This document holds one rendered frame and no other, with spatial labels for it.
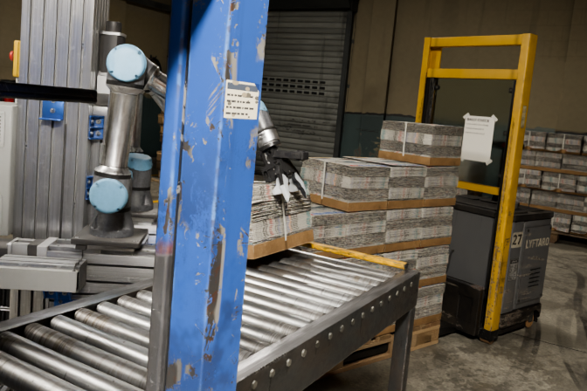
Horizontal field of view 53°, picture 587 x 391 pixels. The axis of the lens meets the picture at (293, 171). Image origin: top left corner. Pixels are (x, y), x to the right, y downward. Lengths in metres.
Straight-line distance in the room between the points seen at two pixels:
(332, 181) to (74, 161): 1.27
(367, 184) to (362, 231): 0.24
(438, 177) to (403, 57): 6.53
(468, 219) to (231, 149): 3.39
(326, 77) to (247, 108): 9.59
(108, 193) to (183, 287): 1.27
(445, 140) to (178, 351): 2.80
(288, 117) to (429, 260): 7.42
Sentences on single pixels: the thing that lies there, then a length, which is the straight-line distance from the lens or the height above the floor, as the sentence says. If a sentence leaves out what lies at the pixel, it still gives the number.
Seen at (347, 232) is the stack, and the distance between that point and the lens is 2.90.
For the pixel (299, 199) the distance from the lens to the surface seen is 2.05.
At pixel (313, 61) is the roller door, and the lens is 10.40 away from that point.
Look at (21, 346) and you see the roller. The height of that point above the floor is 0.80.
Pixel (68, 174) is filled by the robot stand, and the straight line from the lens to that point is 2.29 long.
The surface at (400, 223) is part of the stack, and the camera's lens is 3.18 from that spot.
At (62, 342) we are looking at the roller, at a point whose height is 0.80.
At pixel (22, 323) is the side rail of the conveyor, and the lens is 1.43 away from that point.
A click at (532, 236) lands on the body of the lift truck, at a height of 0.64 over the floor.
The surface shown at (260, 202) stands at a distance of 1.88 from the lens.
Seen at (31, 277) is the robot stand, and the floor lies 0.70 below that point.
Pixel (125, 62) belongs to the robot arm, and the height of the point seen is 1.40.
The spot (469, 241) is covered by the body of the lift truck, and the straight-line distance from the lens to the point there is 3.98.
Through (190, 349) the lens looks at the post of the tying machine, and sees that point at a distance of 0.69.
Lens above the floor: 1.32
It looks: 6 degrees down
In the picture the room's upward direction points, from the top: 5 degrees clockwise
